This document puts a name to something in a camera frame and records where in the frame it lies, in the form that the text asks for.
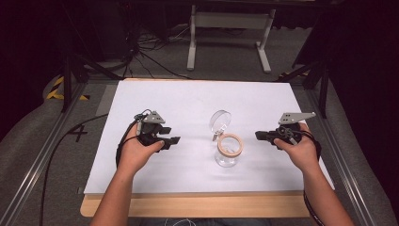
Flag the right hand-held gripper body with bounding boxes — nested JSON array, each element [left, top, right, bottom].
[[275, 111, 317, 146]]

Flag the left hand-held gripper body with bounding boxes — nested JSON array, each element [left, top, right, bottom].
[[134, 109, 168, 148]]

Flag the clear glass jar hinged lid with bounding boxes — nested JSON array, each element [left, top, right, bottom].
[[209, 109, 245, 169]]

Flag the person's left hand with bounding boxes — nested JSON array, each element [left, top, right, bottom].
[[117, 122, 166, 177]]

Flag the person's right hand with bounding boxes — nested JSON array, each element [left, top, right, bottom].
[[273, 122, 320, 174]]

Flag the white table sheet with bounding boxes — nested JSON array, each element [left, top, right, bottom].
[[84, 79, 335, 196]]

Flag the black metal stand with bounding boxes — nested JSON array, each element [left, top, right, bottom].
[[60, 51, 124, 114], [276, 57, 331, 120]]

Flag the yellow black hazard tape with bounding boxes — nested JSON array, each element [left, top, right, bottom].
[[45, 76, 91, 102]]

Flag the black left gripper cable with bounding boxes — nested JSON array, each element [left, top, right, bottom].
[[115, 108, 152, 168]]

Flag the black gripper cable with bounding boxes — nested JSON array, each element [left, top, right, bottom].
[[115, 108, 152, 168], [295, 129, 326, 226]]

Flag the bundle of black floor cables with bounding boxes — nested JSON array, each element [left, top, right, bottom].
[[122, 26, 193, 80]]

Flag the aluminium rail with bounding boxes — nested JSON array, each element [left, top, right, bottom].
[[304, 88, 378, 226], [0, 80, 88, 226]]

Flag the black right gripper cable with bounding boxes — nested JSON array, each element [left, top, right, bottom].
[[295, 129, 326, 226]]

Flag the thin white cord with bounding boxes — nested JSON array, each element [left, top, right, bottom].
[[164, 218, 193, 226]]

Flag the long black floor cable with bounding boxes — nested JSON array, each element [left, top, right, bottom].
[[39, 113, 109, 226]]

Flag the white metal table frame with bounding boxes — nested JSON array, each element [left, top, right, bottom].
[[186, 4, 278, 74]]

